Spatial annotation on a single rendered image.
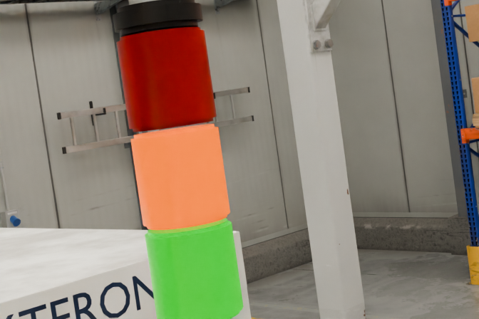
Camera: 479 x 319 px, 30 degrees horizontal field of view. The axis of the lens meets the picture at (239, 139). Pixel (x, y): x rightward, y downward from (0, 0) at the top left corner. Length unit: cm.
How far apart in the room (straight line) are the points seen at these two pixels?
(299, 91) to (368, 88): 867
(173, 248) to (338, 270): 262
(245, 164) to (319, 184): 794
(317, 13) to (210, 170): 256
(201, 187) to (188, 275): 5
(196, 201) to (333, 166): 260
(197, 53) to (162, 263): 12
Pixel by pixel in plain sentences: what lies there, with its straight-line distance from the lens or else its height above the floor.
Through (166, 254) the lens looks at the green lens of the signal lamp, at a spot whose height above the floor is 220.
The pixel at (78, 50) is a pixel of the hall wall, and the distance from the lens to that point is 964.
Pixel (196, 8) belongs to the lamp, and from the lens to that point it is 50.
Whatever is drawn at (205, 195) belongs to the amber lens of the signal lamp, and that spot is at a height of 223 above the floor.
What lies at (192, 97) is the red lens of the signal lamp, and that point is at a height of 229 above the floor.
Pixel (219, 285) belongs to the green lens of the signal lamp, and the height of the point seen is 218.
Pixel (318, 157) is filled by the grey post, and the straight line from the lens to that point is 306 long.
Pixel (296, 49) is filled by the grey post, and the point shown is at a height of 240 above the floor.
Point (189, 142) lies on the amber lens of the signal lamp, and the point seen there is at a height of 226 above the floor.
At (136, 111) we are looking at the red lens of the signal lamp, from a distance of 49.
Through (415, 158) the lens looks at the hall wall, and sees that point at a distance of 1142.
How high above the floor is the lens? 228
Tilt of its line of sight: 3 degrees down
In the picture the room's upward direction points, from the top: 8 degrees counter-clockwise
